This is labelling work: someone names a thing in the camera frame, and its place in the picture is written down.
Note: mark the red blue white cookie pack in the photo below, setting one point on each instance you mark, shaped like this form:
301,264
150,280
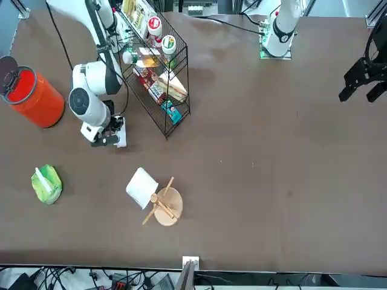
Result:
157,93

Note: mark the wooden mug tree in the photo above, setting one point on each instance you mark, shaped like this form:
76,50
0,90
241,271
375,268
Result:
169,211

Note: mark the yellow snack packet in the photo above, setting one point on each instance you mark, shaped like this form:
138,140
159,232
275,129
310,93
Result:
134,13

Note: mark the orange round bin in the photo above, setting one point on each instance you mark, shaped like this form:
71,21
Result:
39,102

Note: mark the green tissue pack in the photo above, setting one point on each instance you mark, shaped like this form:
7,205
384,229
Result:
54,181

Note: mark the orange juice bottle white cap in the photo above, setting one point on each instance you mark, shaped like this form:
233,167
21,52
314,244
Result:
149,62

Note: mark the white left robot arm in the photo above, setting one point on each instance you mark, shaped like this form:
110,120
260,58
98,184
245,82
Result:
282,27

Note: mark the teal snack pack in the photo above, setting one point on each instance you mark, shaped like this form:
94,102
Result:
172,112

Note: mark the white jar red label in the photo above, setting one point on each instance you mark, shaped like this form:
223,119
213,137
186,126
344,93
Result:
154,30

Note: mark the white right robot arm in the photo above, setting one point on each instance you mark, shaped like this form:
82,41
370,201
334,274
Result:
87,105

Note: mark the long black power brick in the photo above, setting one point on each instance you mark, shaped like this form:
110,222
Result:
22,281

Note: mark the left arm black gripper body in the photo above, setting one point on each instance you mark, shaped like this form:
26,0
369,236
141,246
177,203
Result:
379,68

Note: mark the red biscuit pack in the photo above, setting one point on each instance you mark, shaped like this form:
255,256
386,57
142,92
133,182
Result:
145,77

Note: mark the white mug with face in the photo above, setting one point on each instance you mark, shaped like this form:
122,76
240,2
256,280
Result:
140,187

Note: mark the grey round bin lid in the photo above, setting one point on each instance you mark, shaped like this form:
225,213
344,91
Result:
7,69

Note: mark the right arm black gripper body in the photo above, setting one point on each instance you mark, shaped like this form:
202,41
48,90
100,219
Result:
107,128

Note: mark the white paper tissue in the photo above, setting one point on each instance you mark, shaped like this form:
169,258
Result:
42,181
122,140

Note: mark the aluminium frame post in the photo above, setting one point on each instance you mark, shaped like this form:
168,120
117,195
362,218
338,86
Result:
189,275
372,18
24,13

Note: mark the red black plug adapter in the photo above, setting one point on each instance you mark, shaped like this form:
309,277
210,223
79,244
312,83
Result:
118,284

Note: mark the wrapped sandwich packet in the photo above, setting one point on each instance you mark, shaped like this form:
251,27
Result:
173,87

